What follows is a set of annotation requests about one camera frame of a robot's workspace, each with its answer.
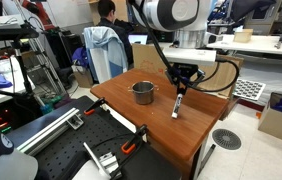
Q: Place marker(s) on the small wooden box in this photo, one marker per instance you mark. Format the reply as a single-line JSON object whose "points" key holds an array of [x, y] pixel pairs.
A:
{"points": [[243, 36]]}

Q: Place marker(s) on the black marker with white label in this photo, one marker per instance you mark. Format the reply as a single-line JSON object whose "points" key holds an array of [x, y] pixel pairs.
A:
{"points": [[177, 106]]}

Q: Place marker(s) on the aluminium extrusion rail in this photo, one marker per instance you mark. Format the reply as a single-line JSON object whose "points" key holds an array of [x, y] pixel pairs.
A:
{"points": [[47, 130], [106, 161]]}

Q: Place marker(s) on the silver metal pot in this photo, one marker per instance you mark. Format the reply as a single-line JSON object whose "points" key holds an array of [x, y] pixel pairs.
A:
{"points": [[143, 96]]}

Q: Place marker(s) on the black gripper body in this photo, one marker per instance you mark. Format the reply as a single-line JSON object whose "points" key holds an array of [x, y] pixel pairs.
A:
{"points": [[185, 71]]}

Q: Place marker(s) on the checkerboard calibration board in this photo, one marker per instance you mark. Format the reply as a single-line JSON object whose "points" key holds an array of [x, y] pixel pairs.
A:
{"points": [[249, 89]]}

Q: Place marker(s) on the grey metal table frame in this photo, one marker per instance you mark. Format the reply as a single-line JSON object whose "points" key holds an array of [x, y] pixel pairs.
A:
{"points": [[207, 156]]}

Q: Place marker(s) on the brown cardboard sheet red print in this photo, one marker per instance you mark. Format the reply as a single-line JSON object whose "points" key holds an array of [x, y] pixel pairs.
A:
{"points": [[144, 58]]}

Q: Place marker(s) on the person in black jacket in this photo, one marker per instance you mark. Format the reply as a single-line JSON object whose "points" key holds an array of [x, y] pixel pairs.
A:
{"points": [[106, 10]]}

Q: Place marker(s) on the long white work table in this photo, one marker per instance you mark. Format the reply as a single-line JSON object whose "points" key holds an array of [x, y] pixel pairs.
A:
{"points": [[261, 45]]}

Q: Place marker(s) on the red robot arm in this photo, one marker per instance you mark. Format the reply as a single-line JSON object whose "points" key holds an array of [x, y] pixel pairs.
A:
{"points": [[42, 15]]}

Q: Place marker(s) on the black perforated breadboard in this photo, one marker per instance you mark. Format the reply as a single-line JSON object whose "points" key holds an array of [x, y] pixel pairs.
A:
{"points": [[67, 150]]}

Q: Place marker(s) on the purple backpack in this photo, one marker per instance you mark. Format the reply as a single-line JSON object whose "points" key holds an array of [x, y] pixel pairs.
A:
{"points": [[80, 56]]}

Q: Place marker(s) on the light blue jacket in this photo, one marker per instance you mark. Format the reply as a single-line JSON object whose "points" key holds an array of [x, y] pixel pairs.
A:
{"points": [[104, 40]]}

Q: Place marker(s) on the black stereo camera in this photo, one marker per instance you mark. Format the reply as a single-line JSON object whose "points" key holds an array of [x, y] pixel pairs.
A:
{"points": [[7, 33]]}

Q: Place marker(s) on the blue-white jacket on chair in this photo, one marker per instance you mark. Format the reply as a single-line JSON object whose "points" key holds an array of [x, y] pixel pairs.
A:
{"points": [[102, 71]]}

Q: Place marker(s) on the black orange bar clamp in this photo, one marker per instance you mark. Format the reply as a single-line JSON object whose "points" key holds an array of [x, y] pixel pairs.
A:
{"points": [[89, 111], [127, 147]]}

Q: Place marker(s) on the round metal floor drain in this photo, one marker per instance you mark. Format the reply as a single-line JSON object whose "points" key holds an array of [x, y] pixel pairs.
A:
{"points": [[226, 139]]}

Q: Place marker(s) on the black camera tripod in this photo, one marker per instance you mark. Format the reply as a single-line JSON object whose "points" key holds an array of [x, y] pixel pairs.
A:
{"points": [[21, 66]]}

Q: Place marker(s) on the metal stepladder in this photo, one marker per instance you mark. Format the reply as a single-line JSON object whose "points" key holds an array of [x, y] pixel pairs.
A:
{"points": [[44, 63]]}

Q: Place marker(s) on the large open cardboard box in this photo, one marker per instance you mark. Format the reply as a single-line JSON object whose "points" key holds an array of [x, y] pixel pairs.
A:
{"points": [[277, 128]]}

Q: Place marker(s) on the small brown cardboard box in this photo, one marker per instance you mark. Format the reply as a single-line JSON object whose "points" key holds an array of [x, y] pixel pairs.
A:
{"points": [[82, 78]]}

